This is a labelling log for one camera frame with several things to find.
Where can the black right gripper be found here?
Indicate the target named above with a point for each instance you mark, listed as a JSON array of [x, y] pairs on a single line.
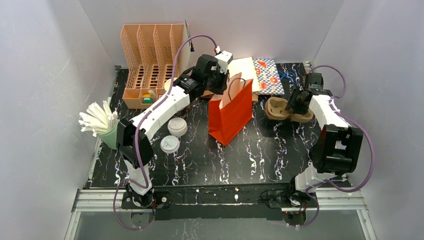
[[296, 103]]

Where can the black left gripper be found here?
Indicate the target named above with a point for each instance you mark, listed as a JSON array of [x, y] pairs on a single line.
[[215, 79]]

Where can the brown pulp cup carrier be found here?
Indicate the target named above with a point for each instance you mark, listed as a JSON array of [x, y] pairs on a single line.
[[275, 109]]

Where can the orange paper bag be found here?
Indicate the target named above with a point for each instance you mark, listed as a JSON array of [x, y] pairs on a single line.
[[230, 112]]

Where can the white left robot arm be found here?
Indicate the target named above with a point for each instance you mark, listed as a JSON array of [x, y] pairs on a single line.
[[134, 136]]

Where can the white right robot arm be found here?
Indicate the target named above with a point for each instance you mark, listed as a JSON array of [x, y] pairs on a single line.
[[337, 149]]

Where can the blue rubber bands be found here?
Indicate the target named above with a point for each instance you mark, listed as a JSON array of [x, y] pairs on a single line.
[[290, 76]]

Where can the blue checkered paper bag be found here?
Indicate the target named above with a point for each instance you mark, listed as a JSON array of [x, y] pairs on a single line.
[[268, 77]]

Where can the cream paper bag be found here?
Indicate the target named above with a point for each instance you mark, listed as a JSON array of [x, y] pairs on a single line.
[[245, 76]]

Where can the stack of white paper cups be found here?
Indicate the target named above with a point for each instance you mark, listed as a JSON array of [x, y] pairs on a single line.
[[167, 85]]

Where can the translucent white bottle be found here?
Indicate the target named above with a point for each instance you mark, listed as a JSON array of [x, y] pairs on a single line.
[[152, 93]]

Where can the pink desk organizer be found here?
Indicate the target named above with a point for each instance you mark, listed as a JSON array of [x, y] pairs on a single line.
[[150, 50]]

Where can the white lid stack upper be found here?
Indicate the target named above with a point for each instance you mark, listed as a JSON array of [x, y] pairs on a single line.
[[177, 127]]

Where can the green stamp box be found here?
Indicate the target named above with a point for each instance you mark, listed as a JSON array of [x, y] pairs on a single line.
[[147, 100]]

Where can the green paper cup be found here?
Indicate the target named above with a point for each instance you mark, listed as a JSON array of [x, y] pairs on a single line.
[[110, 137]]

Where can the white wrapped straws bundle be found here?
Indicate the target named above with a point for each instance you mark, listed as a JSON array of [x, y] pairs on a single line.
[[99, 119]]

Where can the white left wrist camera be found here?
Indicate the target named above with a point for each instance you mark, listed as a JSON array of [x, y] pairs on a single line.
[[224, 59]]

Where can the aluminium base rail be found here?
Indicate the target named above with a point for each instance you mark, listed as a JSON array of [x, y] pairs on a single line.
[[106, 200]]

